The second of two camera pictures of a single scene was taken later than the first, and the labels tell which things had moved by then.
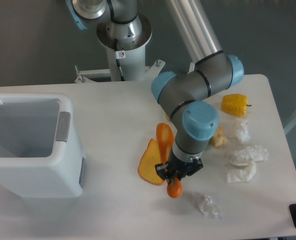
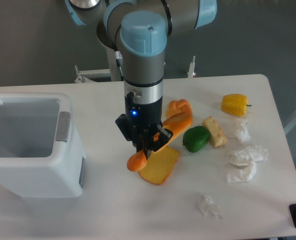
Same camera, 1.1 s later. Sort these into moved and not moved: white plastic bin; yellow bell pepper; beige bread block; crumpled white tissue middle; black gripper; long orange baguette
Moved: long orange baguette; black gripper
Not moved: crumpled white tissue middle; yellow bell pepper; beige bread block; white plastic bin
